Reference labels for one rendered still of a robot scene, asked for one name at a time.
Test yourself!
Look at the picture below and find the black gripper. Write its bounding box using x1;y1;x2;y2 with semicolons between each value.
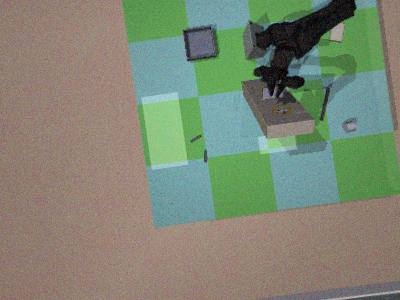
254;66;305;99

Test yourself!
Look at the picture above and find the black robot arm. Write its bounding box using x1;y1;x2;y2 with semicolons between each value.
255;0;356;84

